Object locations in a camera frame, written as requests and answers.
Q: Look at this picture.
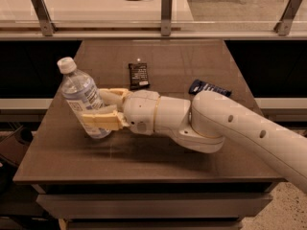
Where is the black snack bar wrapper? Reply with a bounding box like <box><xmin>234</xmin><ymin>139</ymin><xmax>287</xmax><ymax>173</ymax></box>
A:
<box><xmin>129</xmin><ymin>63</ymin><xmax>150</xmax><ymax>90</ymax></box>

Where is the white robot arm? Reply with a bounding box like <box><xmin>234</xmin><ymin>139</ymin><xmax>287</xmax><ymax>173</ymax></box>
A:
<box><xmin>82</xmin><ymin>89</ymin><xmax>307</xmax><ymax>193</ymax></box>

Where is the left metal railing bracket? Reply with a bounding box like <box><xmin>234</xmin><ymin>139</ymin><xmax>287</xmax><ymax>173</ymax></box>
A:
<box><xmin>31</xmin><ymin>0</ymin><xmax>56</xmax><ymax>36</ymax></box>

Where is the right metal railing bracket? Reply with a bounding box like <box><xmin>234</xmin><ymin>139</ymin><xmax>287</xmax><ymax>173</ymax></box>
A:
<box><xmin>273</xmin><ymin>0</ymin><xmax>303</xmax><ymax>36</ymax></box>

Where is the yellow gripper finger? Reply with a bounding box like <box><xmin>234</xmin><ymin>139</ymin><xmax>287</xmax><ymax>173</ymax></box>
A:
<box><xmin>82</xmin><ymin>110</ymin><xmax>129</xmax><ymax>131</ymax></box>
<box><xmin>99</xmin><ymin>88</ymin><xmax>132</xmax><ymax>110</ymax></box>

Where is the blue snack bar wrapper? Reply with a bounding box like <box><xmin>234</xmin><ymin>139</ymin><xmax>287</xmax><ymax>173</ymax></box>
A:
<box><xmin>188</xmin><ymin>80</ymin><xmax>232</xmax><ymax>97</ymax></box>

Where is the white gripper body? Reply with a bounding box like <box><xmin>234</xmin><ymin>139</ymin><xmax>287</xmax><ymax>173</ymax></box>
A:
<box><xmin>124</xmin><ymin>90</ymin><xmax>160</xmax><ymax>135</ymax></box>

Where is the dark object at left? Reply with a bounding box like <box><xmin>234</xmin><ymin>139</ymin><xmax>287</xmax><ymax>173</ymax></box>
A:
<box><xmin>0</xmin><ymin>126</ymin><xmax>33</xmax><ymax>167</ymax></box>

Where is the grey drawer cabinet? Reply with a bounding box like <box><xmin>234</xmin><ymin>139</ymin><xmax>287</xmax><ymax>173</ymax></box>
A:
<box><xmin>36</xmin><ymin>192</ymin><xmax>272</xmax><ymax>230</ymax></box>

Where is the metal railing bracket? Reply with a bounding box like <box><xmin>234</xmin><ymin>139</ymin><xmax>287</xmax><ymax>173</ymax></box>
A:
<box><xmin>31</xmin><ymin>0</ymin><xmax>56</xmax><ymax>36</ymax></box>
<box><xmin>273</xmin><ymin>0</ymin><xmax>303</xmax><ymax>36</ymax></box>
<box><xmin>161</xmin><ymin>0</ymin><xmax>173</xmax><ymax>36</ymax></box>

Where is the clear blue-labelled plastic bottle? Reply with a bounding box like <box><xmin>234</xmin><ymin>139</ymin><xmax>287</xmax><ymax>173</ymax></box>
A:
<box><xmin>58</xmin><ymin>57</ymin><xmax>110</xmax><ymax>139</ymax></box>

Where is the middle metal railing bracket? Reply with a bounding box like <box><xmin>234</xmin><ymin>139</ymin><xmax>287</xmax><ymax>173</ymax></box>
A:
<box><xmin>161</xmin><ymin>0</ymin><xmax>173</xmax><ymax>36</ymax></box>

